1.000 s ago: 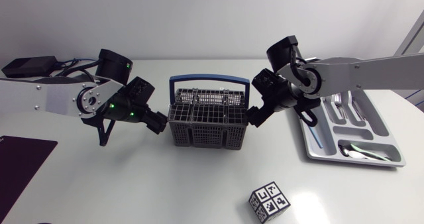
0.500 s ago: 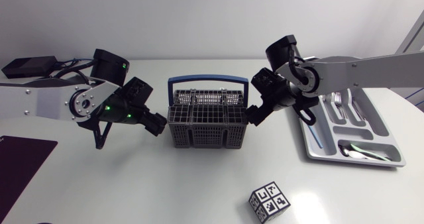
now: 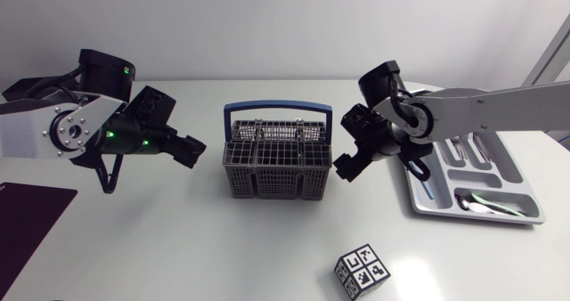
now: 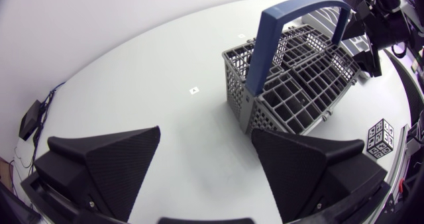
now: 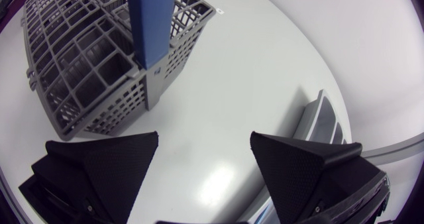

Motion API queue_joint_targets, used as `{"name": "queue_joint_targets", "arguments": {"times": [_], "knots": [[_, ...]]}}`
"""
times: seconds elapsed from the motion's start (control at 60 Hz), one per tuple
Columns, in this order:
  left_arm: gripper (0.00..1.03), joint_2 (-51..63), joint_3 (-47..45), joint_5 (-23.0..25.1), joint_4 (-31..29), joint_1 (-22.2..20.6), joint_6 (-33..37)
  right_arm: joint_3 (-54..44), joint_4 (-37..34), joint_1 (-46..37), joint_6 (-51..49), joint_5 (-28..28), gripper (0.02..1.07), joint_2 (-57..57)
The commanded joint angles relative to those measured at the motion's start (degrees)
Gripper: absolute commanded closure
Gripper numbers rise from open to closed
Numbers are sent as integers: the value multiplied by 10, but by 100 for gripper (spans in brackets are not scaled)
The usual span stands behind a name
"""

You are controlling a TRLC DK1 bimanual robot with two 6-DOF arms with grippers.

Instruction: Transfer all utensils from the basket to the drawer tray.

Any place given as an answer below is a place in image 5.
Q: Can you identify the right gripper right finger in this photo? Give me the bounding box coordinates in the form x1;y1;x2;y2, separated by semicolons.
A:
249;131;391;224

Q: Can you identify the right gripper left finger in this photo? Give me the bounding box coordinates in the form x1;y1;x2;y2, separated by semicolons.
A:
18;131;160;224

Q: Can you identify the grey cutlery tray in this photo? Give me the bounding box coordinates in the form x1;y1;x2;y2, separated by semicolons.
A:
293;89;348;145

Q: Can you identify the grey cutlery basket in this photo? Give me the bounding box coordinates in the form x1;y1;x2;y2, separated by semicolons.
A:
20;0;217;142

